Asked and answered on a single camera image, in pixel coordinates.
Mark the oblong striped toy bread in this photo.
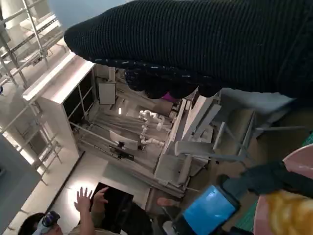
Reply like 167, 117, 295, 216
265, 189, 313, 235

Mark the white board panel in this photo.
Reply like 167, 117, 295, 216
97, 82, 117, 105

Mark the black gloved robot right hand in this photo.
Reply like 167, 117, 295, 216
63, 0, 313, 100

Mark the grey chair with casters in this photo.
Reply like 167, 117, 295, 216
154, 155, 211, 196

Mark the dark VR headset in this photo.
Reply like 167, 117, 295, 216
36, 210, 61, 230

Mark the person wearing headset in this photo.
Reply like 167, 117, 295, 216
18, 186, 157, 235

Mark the bare black robot left hand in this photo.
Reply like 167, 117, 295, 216
175, 160, 313, 235

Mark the white metal frame rack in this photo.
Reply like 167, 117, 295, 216
0, 100, 62, 187
0, 0, 64, 86

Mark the white shelf cabinet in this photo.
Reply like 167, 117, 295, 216
23, 52, 96, 160

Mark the pink bowl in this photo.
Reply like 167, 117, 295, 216
253, 143, 313, 235

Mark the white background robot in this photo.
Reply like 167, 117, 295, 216
139, 110, 172, 146

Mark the green cutting mat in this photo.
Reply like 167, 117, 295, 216
238, 132, 313, 233

